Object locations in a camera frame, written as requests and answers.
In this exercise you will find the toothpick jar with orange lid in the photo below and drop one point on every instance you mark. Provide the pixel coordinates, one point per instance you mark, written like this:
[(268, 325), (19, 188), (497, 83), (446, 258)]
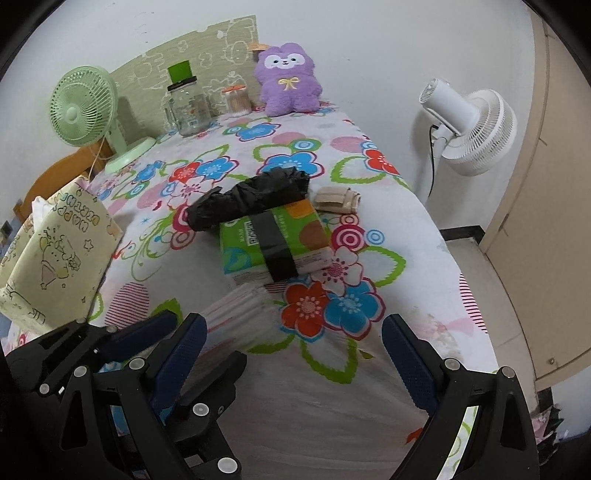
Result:
[(236, 101)]

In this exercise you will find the green tissue pack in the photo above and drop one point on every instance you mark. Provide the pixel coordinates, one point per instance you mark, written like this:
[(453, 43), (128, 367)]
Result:
[(240, 249)]

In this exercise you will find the black plastic bag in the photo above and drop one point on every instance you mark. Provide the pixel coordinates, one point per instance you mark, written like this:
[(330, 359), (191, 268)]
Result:
[(249, 194)]

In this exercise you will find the beige door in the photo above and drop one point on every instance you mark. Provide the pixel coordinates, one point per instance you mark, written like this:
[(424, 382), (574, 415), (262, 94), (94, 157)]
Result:
[(545, 207)]

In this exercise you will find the floral tablecloth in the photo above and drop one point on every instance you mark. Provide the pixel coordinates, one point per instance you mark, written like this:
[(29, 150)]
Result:
[(286, 406)]

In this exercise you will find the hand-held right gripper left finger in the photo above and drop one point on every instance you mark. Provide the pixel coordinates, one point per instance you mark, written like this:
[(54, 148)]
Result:
[(180, 364)]

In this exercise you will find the purple plush bunny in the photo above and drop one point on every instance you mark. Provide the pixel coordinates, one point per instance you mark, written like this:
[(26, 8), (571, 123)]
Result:
[(286, 92)]

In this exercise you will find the green desk fan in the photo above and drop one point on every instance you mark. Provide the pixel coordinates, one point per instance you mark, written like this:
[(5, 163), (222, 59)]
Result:
[(76, 110)]

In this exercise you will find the green cartoon printed board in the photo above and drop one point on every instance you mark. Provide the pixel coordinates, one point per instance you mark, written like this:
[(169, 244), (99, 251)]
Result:
[(147, 69)]

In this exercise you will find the wall socket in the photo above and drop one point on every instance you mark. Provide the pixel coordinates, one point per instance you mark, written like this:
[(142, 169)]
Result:
[(5, 230)]

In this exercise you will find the beige elastic bandage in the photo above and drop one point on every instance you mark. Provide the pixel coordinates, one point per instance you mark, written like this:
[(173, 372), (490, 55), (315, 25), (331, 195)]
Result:
[(337, 198)]

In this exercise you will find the wooden chair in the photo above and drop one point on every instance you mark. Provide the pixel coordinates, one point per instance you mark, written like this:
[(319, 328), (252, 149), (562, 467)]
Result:
[(60, 170)]

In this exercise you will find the white standing fan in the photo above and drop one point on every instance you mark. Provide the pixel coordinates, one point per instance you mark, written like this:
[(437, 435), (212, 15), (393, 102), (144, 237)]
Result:
[(480, 129)]

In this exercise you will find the brown paper tag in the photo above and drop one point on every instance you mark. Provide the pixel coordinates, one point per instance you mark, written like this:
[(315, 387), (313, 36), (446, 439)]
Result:
[(257, 46)]

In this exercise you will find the glass jar with green lid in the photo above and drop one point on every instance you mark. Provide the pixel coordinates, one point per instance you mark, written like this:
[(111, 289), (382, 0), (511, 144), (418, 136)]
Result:
[(187, 110)]

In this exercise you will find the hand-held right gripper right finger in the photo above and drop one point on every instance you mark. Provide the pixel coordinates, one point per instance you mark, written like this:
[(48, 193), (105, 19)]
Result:
[(411, 364)]

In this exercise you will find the yellow printed fabric storage box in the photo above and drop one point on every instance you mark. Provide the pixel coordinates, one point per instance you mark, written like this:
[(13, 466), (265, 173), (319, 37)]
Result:
[(60, 258)]

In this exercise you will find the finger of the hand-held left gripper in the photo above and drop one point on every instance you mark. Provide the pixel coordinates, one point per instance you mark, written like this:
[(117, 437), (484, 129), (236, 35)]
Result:
[(143, 332), (221, 374)]

